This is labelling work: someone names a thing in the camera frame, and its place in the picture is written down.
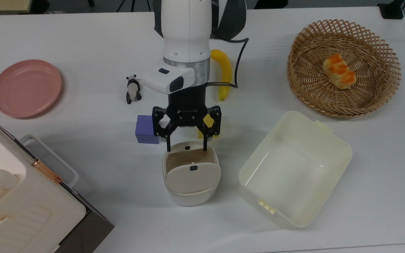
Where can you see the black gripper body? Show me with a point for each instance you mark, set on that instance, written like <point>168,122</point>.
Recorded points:
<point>187,105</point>

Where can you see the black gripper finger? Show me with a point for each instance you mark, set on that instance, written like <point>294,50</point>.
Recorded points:
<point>162,126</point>
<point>212,126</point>

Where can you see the white desktop trash can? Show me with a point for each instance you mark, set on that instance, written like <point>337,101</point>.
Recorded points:
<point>192,179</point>

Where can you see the yellow foam cube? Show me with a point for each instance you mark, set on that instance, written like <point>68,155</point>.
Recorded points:
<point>210,121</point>

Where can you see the purple foam cube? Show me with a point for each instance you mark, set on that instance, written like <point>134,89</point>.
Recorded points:
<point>143,130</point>

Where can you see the small panda figurine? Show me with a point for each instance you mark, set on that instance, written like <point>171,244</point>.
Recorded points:
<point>133,89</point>

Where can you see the yellow banana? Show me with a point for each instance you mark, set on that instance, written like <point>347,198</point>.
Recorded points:
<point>226,70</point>

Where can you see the cream rectangular plastic bin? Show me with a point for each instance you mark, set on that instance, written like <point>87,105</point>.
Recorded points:
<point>294,168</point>

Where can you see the black tripod legs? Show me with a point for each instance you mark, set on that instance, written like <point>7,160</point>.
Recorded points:
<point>132,4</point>

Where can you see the black equipment base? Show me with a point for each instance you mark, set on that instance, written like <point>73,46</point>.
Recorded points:
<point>271,3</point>

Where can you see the orange glazed bread roll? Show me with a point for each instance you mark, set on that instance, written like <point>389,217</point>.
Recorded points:
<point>339,72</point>

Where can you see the pink round plate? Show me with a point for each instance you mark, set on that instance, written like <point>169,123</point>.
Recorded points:
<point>26,88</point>

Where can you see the woven wicker basket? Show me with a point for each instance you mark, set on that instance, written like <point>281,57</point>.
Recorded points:
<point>364,95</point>

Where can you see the wooden desk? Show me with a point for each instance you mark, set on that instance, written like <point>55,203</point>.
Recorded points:
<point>2,5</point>

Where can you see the black table clamp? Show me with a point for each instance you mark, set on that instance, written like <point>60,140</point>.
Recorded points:
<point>392,10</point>

